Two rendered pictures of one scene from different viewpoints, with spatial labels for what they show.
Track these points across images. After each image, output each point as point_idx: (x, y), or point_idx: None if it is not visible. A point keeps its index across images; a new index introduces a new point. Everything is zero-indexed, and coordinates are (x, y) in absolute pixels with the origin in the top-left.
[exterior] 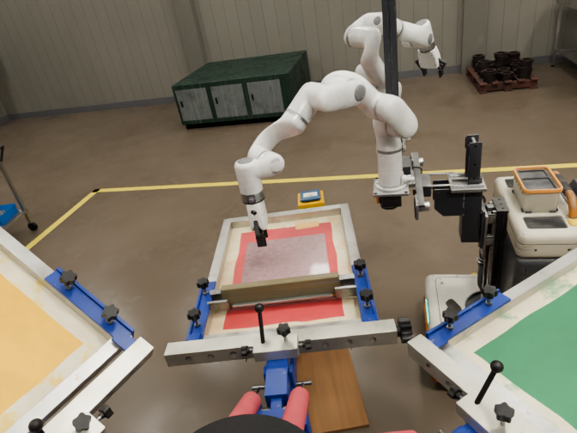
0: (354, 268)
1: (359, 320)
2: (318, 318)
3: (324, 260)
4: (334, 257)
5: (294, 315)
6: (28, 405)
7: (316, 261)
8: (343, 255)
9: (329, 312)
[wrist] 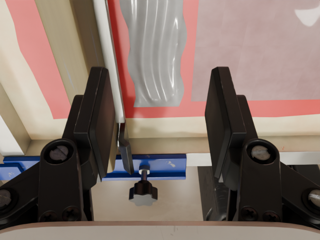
0: (171, 161)
1: (16, 153)
2: (38, 76)
3: (260, 93)
4: (264, 112)
5: (37, 20)
6: None
7: (266, 76)
8: (260, 128)
9: (62, 95)
